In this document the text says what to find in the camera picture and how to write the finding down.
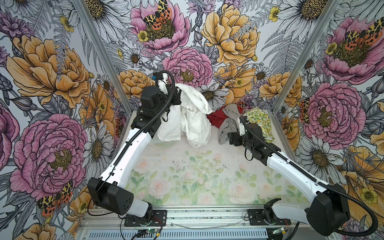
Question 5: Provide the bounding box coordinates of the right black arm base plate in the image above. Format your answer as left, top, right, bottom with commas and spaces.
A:
244, 209, 292, 226

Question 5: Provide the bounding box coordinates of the white cloth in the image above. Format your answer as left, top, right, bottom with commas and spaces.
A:
157, 84, 212, 148

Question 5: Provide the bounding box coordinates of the lemon print cloth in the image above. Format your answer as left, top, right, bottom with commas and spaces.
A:
243, 107, 275, 143

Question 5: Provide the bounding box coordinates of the grey cloth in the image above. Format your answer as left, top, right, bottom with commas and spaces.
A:
218, 104, 241, 145

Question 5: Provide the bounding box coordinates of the left black corrugated cable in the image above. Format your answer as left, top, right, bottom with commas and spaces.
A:
86, 70, 176, 217

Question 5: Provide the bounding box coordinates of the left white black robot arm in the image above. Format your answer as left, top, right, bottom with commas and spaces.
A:
87, 80, 181, 224

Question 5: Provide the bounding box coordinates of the aluminium front frame rail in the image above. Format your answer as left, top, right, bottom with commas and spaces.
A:
78, 205, 335, 230

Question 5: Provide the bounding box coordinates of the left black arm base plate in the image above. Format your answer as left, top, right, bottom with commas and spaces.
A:
124, 210, 168, 227

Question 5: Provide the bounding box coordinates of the red cloth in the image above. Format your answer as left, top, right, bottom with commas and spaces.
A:
207, 104, 244, 128

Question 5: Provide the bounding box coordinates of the right black corrugated cable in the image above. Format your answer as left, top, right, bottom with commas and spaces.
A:
239, 116, 379, 237

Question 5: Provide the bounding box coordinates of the black corrugated cable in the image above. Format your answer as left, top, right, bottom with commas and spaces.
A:
86, 70, 176, 217
239, 116, 379, 237

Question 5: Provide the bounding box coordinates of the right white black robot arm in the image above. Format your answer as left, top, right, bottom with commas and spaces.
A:
228, 116, 351, 237

